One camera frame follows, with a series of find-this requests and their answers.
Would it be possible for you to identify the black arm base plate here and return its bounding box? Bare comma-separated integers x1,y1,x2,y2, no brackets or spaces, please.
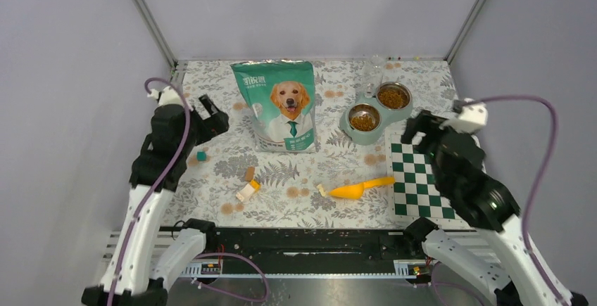
158,219,430,276

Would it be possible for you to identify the mint double pet bowl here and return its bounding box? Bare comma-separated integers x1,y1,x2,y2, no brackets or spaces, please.
339,82,413,146

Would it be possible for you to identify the green dog food bag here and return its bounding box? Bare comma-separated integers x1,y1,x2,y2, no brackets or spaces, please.
231,60,315,153

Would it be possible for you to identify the white yellow toy block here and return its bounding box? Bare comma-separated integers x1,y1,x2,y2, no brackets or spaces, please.
235,180,260,202

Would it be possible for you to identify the teal small cube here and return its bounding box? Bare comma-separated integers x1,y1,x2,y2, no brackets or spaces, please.
196,151,208,162

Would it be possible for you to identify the floral patterned table cloth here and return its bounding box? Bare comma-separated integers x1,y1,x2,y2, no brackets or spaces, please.
161,59,472,230

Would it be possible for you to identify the small cream toy piece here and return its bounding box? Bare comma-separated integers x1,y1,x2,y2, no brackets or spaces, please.
316,184,327,197

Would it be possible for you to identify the green white checkerboard mat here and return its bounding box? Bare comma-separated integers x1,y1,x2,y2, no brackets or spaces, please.
384,131,471,230

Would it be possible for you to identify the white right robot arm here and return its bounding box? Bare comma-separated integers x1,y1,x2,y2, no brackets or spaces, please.
401,110,588,305

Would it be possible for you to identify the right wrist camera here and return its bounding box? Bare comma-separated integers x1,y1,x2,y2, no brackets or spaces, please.
439,98,488,134

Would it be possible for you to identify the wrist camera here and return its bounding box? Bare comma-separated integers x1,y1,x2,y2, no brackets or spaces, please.
439,98,488,134
147,86,184,107

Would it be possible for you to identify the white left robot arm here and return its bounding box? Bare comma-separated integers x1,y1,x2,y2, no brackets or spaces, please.
81,94,230,305

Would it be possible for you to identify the brown pet food kibble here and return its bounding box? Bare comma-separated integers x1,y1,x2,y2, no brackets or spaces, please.
348,82,413,132

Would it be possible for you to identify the orange plastic scoop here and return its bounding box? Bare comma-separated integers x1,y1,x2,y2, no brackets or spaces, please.
329,177,395,200

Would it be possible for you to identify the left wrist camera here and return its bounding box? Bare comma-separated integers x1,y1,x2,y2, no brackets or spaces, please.
147,86,184,107

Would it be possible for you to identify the brown wooden cylinder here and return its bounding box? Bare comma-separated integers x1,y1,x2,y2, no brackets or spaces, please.
244,167,256,182

